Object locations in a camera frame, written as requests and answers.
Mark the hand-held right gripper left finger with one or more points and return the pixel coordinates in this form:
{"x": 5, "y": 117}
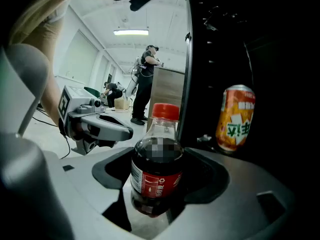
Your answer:
{"x": 80, "y": 184}

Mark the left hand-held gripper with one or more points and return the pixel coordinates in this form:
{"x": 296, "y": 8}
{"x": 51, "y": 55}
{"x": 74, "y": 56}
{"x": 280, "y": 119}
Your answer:
{"x": 75, "y": 104}

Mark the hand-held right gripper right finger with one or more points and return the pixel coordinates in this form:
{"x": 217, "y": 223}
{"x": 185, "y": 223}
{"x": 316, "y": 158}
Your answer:
{"x": 237, "y": 184}

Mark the dark soda bottle red cap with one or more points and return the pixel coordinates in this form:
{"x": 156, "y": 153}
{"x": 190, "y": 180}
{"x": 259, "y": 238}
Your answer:
{"x": 156, "y": 164}

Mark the cardboard box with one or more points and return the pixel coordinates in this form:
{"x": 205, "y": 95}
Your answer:
{"x": 122, "y": 103}

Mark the white backpack device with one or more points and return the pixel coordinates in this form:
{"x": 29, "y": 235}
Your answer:
{"x": 132, "y": 86}

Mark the crumpled white wrapper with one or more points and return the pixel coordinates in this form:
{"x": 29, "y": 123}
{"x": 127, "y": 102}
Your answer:
{"x": 204, "y": 138}

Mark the orange drink can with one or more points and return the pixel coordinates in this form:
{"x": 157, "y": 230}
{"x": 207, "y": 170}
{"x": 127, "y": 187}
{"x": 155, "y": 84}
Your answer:
{"x": 233, "y": 119}

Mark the large window blind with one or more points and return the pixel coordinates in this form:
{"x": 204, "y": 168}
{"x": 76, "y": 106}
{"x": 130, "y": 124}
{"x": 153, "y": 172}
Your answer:
{"x": 81, "y": 59}

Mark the ceiling light panel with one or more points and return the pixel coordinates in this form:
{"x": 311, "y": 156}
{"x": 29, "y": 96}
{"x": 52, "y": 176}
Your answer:
{"x": 130, "y": 32}

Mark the person's beige shirt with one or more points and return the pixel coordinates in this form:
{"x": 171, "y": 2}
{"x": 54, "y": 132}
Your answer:
{"x": 37, "y": 9}

